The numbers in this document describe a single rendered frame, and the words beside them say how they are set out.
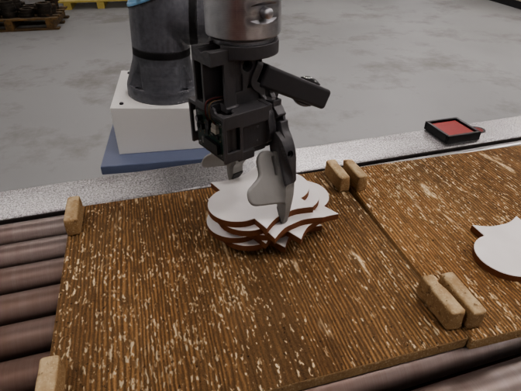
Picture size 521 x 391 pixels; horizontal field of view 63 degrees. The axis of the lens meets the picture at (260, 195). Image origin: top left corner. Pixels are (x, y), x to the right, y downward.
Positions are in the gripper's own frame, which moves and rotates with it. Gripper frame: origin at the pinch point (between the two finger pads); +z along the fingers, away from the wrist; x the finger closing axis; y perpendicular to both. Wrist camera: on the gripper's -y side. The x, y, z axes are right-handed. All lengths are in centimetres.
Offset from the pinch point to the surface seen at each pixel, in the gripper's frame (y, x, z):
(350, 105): -219, -176, 99
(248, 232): 4.9, 4.2, 1.0
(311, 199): -5.3, 4.0, 0.7
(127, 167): 4.2, -39.2, 12.8
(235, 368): 14.6, 15.5, 5.5
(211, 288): 11.1, 5.4, 5.5
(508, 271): -17.8, 24.8, 4.5
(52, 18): -104, -573, 85
